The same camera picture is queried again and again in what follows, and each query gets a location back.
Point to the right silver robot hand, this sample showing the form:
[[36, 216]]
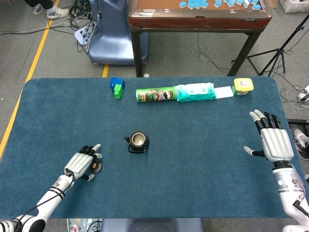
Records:
[[275, 142]]

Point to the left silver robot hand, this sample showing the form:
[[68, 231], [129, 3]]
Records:
[[78, 164]]

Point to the black teapot lid orange knob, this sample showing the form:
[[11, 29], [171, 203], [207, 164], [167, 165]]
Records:
[[97, 166]]

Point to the black teapot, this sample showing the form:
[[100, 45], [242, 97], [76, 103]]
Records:
[[138, 141]]

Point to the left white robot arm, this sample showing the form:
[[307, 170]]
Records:
[[53, 193]]

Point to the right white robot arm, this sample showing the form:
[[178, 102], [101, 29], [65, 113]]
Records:
[[287, 186]]

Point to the yellow lidded container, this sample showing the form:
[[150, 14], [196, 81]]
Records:
[[242, 84]]

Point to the grey sneaker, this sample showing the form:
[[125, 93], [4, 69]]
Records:
[[300, 140]]

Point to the black floor platform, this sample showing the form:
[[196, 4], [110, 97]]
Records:
[[298, 122]]

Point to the white floor device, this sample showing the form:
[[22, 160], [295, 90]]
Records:
[[304, 94]]

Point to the colourful printed bag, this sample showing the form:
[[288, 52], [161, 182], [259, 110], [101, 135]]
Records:
[[79, 226]]

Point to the flat white plastic box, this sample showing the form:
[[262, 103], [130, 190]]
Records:
[[224, 92]]

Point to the green toy block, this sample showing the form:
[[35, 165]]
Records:
[[118, 90]]

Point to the blue toy block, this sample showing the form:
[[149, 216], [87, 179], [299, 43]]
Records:
[[114, 81]]

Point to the black tripod stand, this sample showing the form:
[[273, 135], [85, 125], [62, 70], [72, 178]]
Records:
[[277, 52]]

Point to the blue felt table cover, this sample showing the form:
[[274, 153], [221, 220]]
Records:
[[169, 188]]

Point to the teal wet wipes pack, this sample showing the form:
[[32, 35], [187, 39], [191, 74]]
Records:
[[193, 95]]

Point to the green Pringles can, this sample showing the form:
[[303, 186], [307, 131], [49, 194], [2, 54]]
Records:
[[149, 95]]

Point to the white power strip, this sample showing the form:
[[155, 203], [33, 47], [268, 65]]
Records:
[[80, 36]]

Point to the blue white mahjong tile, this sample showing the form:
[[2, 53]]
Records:
[[183, 4], [256, 7]]

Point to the white storage box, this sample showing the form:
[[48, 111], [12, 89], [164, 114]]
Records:
[[295, 4]]

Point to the brown cardboard box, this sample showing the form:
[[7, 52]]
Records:
[[272, 3]]

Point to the face-up white mahjong tile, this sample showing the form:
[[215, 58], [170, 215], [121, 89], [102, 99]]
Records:
[[246, 4]]

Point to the brown mahjong table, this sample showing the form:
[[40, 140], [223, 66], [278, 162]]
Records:
[[193, 23]]

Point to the person in black trousers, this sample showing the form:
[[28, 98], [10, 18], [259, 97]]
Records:
[[55, 12]]

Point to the blue-grey machine pedestal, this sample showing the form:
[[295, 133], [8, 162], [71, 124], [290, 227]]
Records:
[[113, 43]]

